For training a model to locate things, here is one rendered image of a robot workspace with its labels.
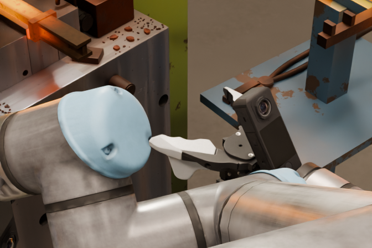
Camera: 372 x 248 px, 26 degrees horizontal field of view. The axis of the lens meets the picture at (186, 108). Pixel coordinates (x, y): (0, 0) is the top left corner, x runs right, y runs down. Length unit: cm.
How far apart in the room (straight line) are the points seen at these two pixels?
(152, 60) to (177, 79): 44
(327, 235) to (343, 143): 122
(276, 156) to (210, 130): 162
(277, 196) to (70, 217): 17
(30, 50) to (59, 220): 64
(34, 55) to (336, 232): 102
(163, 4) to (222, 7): 152
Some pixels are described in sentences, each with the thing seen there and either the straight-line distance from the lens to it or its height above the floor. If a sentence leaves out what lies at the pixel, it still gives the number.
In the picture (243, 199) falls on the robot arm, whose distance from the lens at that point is 62.
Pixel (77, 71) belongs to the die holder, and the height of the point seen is 92.
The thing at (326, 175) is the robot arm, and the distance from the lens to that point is 96.
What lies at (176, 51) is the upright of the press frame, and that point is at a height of 66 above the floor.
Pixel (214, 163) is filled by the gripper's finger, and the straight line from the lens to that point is 98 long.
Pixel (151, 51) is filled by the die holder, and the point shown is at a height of 88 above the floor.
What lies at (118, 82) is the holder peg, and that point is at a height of 88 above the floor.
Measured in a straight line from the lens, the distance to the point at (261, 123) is 95.
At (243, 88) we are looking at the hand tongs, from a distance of 159.
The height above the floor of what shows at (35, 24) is 101.
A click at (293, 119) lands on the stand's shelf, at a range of 154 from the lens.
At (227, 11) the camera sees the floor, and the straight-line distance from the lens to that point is 316.
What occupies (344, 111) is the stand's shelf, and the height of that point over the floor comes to 70.
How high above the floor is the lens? 167
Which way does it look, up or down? 39 degrees down
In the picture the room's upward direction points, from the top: straight up
